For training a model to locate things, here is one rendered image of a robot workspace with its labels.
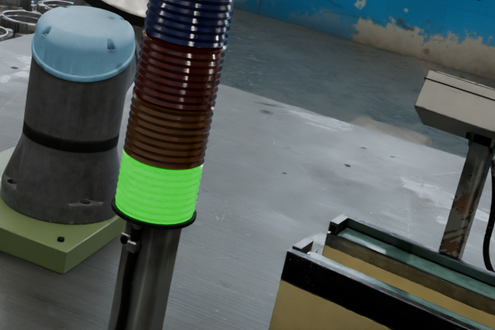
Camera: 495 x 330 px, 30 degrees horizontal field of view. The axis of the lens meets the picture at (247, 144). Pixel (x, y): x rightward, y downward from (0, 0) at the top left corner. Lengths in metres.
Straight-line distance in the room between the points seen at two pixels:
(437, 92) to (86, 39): 0.41
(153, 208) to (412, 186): 0.94
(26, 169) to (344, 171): 0.62
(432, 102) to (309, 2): 5.54
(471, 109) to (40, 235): 0.51
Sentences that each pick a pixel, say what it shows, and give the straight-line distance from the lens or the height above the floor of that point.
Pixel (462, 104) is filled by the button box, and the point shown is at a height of 1.06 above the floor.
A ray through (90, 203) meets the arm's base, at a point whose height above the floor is 0.85.
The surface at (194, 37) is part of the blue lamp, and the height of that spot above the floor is 1.17.
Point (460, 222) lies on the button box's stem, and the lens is 1.14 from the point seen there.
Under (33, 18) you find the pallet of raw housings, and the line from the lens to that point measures 3.26.
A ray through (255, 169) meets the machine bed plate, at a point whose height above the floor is 0.80.
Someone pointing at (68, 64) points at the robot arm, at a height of 1.02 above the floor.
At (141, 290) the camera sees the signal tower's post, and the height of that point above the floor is 0.97.
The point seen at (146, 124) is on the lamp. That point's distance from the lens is 0.65.
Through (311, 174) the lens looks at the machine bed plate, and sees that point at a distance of 1.50.
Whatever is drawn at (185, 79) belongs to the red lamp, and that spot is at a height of 1.14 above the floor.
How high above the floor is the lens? 1.32
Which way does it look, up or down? 19 degrees down
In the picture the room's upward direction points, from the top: 12 degrees clockwise
